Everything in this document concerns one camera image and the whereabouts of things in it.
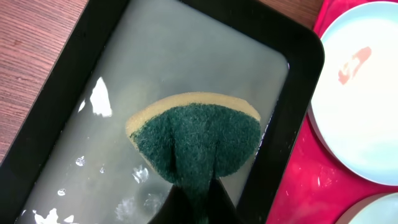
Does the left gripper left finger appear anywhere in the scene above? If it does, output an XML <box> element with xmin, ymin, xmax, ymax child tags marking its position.
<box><xmin>148</xmin><ymin>185</ymin><xmax>193</xmax><ymax>224</ymax></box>

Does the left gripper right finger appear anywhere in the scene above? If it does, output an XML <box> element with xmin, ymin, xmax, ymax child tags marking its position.
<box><xmin>208</xmin><ymin>179</ymin><xmax>243</xmax><ymax>224</ymax></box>

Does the green yellow sponge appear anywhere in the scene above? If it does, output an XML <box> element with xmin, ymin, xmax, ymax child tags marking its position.
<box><xmin>125</xmin><ymin>91</ymin><xmax>262</xmax><ymax>200</ymax></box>

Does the light blue plate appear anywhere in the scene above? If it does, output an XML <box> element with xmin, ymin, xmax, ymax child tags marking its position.
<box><xmin>335</xmin><ymin>192</ymin><xmax>397</xmax><ymax>224</ymax></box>
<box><xmin>309</xmin><ymin>1</ymin><xmax>397</xmax><ymax>186</ymax></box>

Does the light blue plate top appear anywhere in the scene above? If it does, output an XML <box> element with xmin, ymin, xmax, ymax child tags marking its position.
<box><xmin>309</xmin><ymin>1</ymin><xmax>397</xmax><ymax>186</ymax></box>

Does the red plastic tray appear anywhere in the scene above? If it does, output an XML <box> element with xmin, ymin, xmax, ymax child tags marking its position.
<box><xmin>267</xmin><ymin>1</ymin><xmax>397</xmax><ymax>223</ymax></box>

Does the black water tray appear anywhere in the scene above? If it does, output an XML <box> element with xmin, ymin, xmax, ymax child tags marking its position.
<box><xmin>1</xmin><ymin>0</ymin><xmax>324</xmax><ymax>223</ymax></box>

